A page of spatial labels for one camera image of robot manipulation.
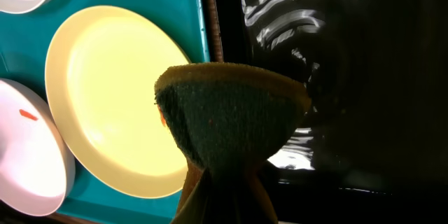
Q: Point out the yellow plate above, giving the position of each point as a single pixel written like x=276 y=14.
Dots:
x=100 y=70

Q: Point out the black water tray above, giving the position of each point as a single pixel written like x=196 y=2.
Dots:
x=373 y=145

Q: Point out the yellow green sponge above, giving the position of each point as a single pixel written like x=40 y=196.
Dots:
x=228 y=120

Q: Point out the red stain on pink plate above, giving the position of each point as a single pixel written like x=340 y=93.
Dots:
x=28 y=115

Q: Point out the red stain on yellow plate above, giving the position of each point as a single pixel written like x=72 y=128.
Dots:
x=162 y=118

